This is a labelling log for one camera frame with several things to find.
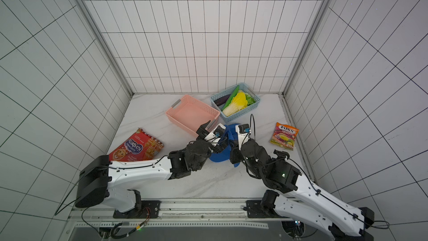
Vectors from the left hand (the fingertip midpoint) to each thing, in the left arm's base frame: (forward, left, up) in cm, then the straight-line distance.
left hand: (214, 129), depth 74 cm
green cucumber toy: (+39, -12, -18) cm, 45 cm away
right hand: (-8, -4, +2) cm, 9 cm away
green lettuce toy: (+32, -23, -16) cm, 42 cm away
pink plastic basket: (+26, +17, -25) cm, 40 cm away
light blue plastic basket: (+48, -20, -19) cm, 56 cm away
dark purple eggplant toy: (+35, -4, -19) cm, 40 cm away
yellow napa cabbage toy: (+29, -14, -15) cm, 35 cm away
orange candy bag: (+8, -41, -21) cm, 46 cm away
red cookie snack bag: (0, +41, -20) cm, 46 cm away
